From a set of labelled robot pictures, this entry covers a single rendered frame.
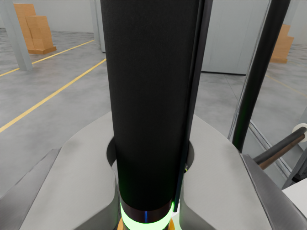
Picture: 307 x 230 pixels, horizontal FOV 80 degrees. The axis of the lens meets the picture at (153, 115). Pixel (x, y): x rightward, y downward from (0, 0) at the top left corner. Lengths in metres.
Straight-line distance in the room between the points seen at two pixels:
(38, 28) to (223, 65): 6.38
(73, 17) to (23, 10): 6.00
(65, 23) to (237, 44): 11.22
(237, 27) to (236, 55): 0.72
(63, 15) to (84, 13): 1.47
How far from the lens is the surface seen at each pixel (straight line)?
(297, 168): 0.90
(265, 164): 0.29
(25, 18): 8.39
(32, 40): 8.48
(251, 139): 1.49
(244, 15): 5.70
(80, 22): 13.85
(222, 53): 5.74
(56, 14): 14.60
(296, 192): 0.65
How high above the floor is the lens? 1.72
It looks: 31 degrees down
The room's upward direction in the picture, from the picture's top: 2 degrees clockwise
